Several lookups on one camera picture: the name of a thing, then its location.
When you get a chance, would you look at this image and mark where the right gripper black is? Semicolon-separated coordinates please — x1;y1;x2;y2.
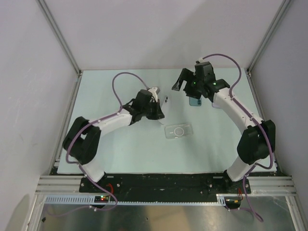
172;69;203;100

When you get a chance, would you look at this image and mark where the white phone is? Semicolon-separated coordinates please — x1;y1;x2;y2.
159;96;170;125

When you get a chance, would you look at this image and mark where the clear phone case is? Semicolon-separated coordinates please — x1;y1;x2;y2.
164;123;193;140

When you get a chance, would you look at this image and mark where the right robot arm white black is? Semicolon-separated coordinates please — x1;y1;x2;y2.
172;62;276;193

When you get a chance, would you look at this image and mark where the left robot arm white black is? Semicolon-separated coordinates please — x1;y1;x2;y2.
62;87;165;192

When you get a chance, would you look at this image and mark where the teal phone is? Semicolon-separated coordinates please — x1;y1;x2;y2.
189;97;202;107

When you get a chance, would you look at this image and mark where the purple phone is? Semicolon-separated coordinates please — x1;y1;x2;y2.
212;103;220;109

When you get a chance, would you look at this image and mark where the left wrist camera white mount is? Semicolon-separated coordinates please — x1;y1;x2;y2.
147;87;160;102

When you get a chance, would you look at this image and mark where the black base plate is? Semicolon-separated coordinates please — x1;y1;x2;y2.
79;173;251;203

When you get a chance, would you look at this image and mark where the white slotted cable duct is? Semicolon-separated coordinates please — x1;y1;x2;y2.
45;194;239;206

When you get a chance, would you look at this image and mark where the right aluminium corner post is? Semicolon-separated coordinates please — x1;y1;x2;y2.
246;0;294;75

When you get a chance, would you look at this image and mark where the aluminium corner post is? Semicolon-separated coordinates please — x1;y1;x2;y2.
246;0;294;75
36;0;82;77

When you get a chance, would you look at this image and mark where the aluminium frame rail front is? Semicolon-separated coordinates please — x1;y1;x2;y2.
36;175;297;196

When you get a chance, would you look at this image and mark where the left aluminium corner post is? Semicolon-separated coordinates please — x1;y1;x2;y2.
36;0;82;77

